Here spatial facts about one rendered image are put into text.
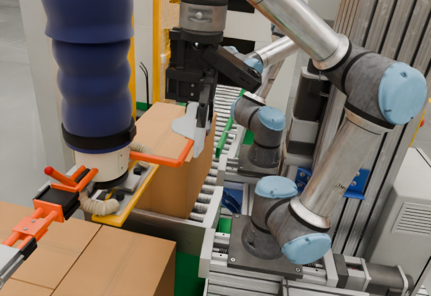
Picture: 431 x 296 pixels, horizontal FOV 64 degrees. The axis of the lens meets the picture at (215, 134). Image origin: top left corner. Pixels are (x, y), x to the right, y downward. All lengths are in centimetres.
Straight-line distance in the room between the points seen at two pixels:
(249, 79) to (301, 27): 24
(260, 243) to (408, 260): 55
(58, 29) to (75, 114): 24
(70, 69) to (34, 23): 154
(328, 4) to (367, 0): 939
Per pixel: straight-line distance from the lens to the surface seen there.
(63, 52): 101
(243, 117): 149
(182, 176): 168
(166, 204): 182
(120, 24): 99
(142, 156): 121
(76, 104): 106
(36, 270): 178
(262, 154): 146
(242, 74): 57
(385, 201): 126
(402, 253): 137
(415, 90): 81
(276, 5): 74
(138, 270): 169
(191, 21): 55
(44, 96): 270
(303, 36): 79
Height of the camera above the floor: 184
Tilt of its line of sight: 28 degrees down
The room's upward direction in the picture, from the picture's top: 6 degrees clockwise
